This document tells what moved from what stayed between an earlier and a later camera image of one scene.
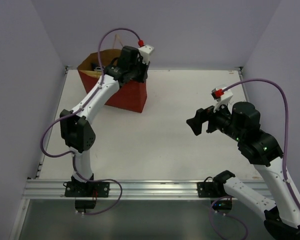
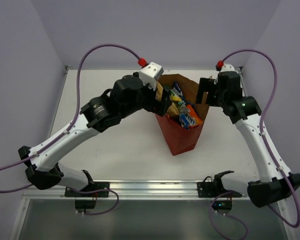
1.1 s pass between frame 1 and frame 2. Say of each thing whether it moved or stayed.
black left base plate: stayed
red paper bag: moved
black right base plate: stayed
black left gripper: moved
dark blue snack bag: moved
